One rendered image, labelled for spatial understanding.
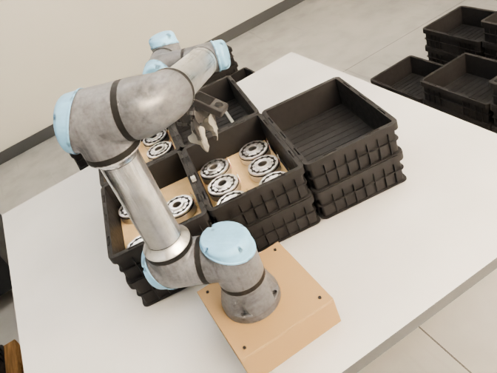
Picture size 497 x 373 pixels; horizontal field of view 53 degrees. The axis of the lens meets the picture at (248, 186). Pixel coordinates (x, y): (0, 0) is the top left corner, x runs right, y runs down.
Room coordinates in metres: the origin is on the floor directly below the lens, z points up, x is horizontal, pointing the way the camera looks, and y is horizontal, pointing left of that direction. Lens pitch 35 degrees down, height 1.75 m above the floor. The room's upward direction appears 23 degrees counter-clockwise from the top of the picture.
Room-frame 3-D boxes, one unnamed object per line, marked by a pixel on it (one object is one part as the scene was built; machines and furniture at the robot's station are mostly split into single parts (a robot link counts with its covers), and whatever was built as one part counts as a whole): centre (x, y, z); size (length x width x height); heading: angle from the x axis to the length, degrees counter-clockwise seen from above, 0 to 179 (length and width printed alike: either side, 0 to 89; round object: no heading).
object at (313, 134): (1.35, -0.30, 0.87); 0.40 x 0.30 x 0.11; 4
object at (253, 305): (0.88, 0.10, 0.85); 0.15 x 0.15 x 0.10
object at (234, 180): (1.32, 0.07, 0.86); 0.10 x 0.10 x 0.01
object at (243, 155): (1.44, -0.06, 0.86); 0.10 x 0.10 x 0.01
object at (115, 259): (1.30, 0.30, 0.92); 0.40 x 0.30 x 0.02; 4
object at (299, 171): (1.33, 0.00, 0.92); 0.40 x 0.30 x 0.02; 4
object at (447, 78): (1.88, -1.14, 0.31); 0.40 x 0.30 x 0.34; 15
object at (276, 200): (1.33, 0.00, 0.87); 0.40 x 0.30 x 0.11; 4
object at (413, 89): (2.27, -1.04, 0.26); 0.40 x 0.30 x 0.23; 15
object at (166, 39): (1.36, 0.06, 1.30); 0.09 x 0.08 x 0.11; 161
